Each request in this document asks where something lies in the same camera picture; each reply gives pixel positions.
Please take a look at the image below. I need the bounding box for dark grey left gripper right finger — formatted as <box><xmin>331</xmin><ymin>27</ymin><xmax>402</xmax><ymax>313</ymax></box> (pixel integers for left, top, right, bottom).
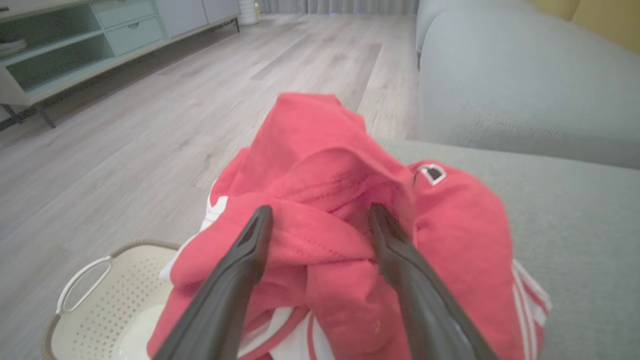
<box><xmin>369</xmin><ymin>202</ymin><xmax>499</xmax><ymax>360</ymax></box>

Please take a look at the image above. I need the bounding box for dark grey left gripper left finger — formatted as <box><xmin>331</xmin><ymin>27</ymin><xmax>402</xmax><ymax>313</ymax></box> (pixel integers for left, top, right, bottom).
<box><xmin>152</xmin><ymin>205</ymin><xmax>274</xmax><ymax>360</ymax></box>

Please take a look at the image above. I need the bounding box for red jersey with black letters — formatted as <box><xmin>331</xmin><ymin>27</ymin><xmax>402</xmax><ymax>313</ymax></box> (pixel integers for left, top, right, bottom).
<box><xmin>146</xmin><ymin>92</ymin><xmax>553</xmax><ymax>360</ymax></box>

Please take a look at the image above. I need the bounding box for cream perforated laundry basket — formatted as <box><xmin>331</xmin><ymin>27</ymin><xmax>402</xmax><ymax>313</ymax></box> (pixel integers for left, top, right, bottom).
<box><xmin>42</xmin><ymin>240</ymin><xmax>181</xmax><ymax>360</ymax></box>

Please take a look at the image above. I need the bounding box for grey fabric sofa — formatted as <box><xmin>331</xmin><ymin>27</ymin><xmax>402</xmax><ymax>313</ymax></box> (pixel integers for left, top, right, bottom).
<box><xmin>377</xmin><ymin>0</ymin><xmax>640</xmax><ymax>360</ymax></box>

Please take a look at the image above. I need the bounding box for pale green media cabinet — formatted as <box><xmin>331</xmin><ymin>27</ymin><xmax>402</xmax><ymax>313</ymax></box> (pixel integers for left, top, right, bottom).
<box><xmin>0</xmin><ymin>0</ymin><xmax>242</xmax><ymax>132</ymax></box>

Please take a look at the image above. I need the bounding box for white ribbed appliance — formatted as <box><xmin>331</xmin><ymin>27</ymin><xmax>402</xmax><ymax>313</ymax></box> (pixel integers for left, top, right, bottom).
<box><xmin>237</xmin><ymin>0</ymin><xmax>259</xmax><ymax>26</ymax></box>

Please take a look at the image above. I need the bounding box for grey curtain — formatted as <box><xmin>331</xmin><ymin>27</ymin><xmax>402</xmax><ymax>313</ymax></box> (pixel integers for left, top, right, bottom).
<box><xmin>257</xmin><ymin>0</ymin><xmax>420</xmax><ymax>16</ymax></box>

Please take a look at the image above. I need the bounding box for mustard yellow cushion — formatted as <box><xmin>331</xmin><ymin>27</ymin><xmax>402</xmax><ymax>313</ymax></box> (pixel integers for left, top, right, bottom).
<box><xmin>530</xmin><ymin>0</ymin><xmax>640</xmax><ymax>55</ymax></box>

